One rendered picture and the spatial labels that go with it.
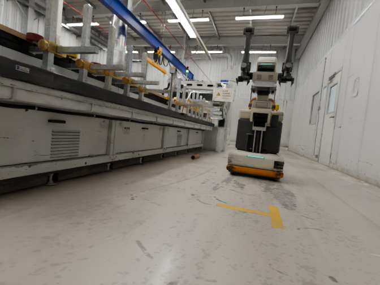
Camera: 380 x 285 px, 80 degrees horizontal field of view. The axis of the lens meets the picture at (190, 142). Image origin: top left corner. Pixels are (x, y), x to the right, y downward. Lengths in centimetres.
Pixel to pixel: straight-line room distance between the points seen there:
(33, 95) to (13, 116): 26
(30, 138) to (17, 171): 21
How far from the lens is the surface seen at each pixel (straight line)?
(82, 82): 157
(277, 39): 1168
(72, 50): 141
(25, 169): 167
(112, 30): 190
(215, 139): 595
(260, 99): 279
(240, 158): 267
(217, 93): 589
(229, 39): 1181
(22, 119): 166
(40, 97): 143
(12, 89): 134
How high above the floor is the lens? 47
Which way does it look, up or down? 3 degrees down
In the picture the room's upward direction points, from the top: 6 degrees clockwise
